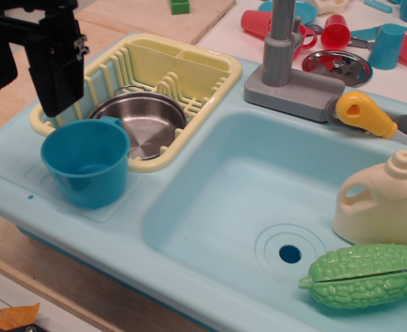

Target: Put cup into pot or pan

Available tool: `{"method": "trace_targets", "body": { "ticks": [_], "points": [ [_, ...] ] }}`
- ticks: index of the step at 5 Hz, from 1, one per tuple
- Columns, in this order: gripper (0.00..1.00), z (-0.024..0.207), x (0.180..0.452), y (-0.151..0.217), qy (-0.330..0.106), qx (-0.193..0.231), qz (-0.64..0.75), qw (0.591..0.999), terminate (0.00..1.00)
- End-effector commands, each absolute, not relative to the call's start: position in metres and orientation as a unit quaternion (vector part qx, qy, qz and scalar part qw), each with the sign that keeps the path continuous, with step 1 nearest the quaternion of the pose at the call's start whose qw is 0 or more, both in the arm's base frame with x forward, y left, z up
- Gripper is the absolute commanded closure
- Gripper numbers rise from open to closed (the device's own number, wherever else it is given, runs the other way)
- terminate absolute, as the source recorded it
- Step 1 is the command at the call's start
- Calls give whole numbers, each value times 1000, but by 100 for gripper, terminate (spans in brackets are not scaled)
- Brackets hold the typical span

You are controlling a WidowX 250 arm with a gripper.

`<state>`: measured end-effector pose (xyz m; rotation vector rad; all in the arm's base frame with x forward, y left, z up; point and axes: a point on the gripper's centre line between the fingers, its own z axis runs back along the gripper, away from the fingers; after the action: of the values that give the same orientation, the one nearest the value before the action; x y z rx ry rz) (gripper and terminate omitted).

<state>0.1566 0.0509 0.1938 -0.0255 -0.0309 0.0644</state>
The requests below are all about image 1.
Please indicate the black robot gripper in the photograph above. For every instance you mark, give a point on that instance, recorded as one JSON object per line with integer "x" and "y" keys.
{"x": 54, "y": 46}

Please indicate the blue plastic cup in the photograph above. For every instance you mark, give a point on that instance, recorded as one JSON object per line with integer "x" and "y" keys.
{"x": 88, "y": 161}

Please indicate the stainless steel pot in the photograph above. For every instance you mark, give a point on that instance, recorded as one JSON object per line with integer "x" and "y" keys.
{"x": 150, "y": 119}

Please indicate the red lying cup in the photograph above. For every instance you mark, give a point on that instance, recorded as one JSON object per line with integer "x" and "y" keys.
{"x": 256, "y": 23}

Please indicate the red cup behind faucet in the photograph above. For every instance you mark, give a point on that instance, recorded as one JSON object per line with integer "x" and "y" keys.
{"x": 305, "y": 36}

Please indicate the red upright cup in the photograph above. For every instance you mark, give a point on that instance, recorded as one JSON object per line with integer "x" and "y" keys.
{"x": 336, "y": 34}

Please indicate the steel pot lid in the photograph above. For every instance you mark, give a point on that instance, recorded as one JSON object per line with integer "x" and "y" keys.
{"x": 351, "y": 69}

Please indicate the blue inverted cup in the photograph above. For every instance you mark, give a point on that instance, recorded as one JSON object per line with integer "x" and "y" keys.
{"x": 386, "y": 49}

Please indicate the wooden board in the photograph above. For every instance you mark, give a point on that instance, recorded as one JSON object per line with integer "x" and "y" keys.
{"x": 155, "y": 17}

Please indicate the green toy block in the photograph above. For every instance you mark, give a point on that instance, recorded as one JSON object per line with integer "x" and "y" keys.
{"x": 179, "y": 7}

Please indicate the yellow dish drying rack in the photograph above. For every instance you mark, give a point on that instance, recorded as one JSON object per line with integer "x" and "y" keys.
{"x": 196, "y": 78}

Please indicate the orange paper scrap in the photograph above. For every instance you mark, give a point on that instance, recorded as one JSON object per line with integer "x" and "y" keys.
{"x": 19, "y": 316}

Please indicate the grey toy faucet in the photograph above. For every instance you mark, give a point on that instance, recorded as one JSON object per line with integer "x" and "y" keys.
{"x": 277, "y": 86}

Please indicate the light blue toy sink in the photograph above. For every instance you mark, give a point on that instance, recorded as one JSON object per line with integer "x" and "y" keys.
{"x": 224, "y": 232}

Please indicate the blue plastic plate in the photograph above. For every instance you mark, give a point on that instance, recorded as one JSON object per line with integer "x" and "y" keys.
{"x": 306, "y": 11}

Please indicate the cream plastic toy piece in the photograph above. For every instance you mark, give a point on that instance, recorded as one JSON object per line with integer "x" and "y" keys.
{"x": 327, "y": 6}

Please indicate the green toy bitter gourd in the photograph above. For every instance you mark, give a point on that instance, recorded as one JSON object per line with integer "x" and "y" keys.
{"x": 358, "y": 276}

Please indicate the cream toy detergent bottle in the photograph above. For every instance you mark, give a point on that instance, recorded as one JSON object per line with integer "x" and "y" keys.
{"x": 371, "y": 204}

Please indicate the yellow handled toy knife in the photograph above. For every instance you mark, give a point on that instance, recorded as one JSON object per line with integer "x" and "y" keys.
{"x": 357, "y": 109}

